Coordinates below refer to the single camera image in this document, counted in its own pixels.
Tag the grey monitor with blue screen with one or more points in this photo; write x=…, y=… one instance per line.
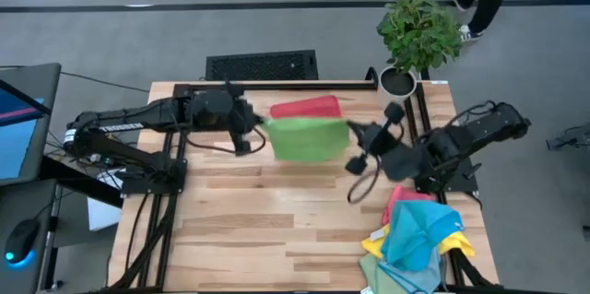
x=18, y=146

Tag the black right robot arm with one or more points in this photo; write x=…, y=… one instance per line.
x=484, y=128

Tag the green leafy plant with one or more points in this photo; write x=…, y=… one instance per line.
x=419, y=31

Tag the bright green microfiber towel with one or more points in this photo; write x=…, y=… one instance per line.
x=306, y=139

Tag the black mesh computer case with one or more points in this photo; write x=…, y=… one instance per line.
x=263, y=66

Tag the black computer mouse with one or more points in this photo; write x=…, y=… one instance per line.
x=20, y=241

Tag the light blue microfiber towel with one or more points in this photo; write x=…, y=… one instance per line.
x=415, y=280

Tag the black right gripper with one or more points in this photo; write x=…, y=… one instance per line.
x=378, y=139

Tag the white box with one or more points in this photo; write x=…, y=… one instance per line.
x=103, y=215

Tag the bright blue microfiber towel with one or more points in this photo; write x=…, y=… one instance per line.
x=415, y=234

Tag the red plastic tray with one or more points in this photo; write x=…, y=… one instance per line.
x=304, y=107

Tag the dark grey side desk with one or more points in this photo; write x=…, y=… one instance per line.
x=14, y=197

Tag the pink microfiber towel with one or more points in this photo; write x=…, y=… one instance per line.
x=398, y=199

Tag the yellow microfiber towel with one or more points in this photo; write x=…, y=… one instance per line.
x=461, y=241

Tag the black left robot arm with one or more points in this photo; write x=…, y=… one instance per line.
x=138, y=116

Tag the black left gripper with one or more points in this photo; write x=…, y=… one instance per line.
x=242, y=119

